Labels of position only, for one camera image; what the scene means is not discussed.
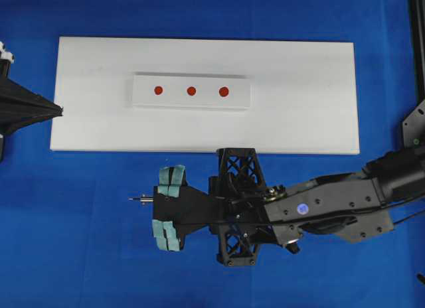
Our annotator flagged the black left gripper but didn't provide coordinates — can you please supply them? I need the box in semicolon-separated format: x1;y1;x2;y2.
0;42;63;135

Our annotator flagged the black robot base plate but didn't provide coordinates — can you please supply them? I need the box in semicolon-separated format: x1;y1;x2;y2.
402;100;425;148

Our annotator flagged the red soldering iron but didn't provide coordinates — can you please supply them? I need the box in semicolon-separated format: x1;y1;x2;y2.
128;194;154;205

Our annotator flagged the small white plate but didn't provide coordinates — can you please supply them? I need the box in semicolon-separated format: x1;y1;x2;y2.
130;72;252;111

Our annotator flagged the black aluminium frame rail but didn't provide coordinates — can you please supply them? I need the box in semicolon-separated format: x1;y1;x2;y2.
408;0;424;104

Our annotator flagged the large white board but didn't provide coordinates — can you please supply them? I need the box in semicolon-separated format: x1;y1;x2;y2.
50;37;360;155

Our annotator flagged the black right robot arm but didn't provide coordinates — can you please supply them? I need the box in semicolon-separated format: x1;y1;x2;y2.
152;145;424;267

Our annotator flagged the black cable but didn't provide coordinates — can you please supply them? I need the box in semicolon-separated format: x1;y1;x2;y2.
381;198;425;228

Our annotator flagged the blue table cloth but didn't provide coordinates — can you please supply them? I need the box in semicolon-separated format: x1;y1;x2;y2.
1;0;424;307

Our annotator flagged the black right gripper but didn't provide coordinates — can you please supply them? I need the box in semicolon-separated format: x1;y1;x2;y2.
152;148;286;266

